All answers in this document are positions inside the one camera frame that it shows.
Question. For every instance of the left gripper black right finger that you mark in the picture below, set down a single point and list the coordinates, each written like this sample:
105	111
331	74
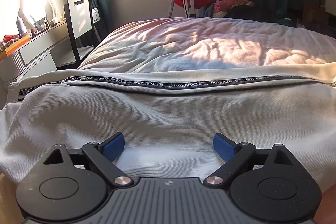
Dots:
236	160

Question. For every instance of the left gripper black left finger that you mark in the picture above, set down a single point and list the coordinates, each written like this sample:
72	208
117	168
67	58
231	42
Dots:
101	157

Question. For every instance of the cream white sweatshirt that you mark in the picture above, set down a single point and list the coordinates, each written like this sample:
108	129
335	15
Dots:
169	119

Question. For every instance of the pile of colourful clothes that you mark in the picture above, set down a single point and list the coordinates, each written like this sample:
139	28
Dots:
247	10

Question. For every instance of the white vanity dresser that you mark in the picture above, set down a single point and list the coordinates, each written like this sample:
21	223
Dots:
33	58

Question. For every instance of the orange flat box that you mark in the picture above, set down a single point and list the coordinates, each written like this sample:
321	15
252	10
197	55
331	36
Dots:
13	47

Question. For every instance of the black and white chair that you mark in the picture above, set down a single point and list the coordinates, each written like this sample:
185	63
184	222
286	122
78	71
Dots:
81	32

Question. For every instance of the white spray bottle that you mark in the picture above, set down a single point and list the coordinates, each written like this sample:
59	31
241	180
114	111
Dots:
21	26

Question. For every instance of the wavy white vanity mirror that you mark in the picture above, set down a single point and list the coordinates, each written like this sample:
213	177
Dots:
37	14

